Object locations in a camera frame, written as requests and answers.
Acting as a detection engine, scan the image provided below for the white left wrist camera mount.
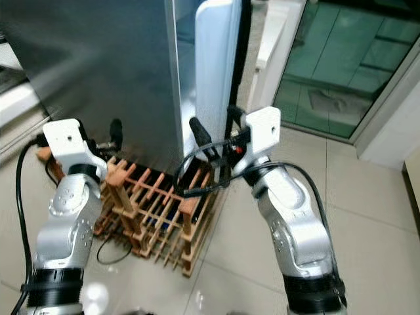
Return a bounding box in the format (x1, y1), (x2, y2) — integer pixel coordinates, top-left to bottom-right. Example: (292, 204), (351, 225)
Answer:
(42, 118), (91, 177)

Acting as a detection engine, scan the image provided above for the silver steel fridge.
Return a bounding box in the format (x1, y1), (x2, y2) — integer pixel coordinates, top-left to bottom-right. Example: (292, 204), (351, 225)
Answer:
(0, 0), (201, 175)

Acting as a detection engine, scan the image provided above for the wooden slatted bottle rack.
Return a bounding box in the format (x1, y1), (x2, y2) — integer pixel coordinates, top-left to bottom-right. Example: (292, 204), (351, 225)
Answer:
(36, 146), (222, 278)

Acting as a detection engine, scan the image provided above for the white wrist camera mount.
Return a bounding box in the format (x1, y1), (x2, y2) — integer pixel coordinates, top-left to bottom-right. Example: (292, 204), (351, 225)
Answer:
(236, 106), (282, 175)
(42, 118), (91, 177)

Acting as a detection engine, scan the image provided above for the sliding glass door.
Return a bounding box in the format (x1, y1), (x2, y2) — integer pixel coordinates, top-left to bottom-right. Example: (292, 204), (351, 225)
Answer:
(272, 0), (420, 142)

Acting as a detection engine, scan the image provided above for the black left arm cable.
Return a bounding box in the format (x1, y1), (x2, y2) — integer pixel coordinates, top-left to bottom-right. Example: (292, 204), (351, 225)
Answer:
(13, 138), (43, 315)

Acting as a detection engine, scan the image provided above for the white ledge counter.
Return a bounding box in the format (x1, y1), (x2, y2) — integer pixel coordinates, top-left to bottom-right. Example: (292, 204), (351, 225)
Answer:
(248, 0), (308, 114)

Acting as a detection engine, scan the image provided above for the white lined fridge door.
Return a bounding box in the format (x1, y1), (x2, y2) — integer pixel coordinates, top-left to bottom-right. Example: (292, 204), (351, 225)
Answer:
(194, 0), (253, 142)

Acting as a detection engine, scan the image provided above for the black power cable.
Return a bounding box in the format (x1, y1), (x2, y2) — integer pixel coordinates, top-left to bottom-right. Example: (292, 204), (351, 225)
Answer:
(95, 238), (140, 266)

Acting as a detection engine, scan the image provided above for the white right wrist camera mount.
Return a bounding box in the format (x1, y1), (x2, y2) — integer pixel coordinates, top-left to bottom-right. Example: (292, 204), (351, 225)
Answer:
(236, 106), (282, 175)

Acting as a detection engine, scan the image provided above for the white kitchen counter cabinet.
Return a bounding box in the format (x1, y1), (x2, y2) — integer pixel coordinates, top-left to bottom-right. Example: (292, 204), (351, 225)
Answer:
(0, 39), (43, 155)

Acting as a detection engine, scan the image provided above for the steel kitchen sink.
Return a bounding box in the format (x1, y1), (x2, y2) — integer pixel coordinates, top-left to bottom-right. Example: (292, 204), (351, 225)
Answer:
(0, 62), (32, 94)

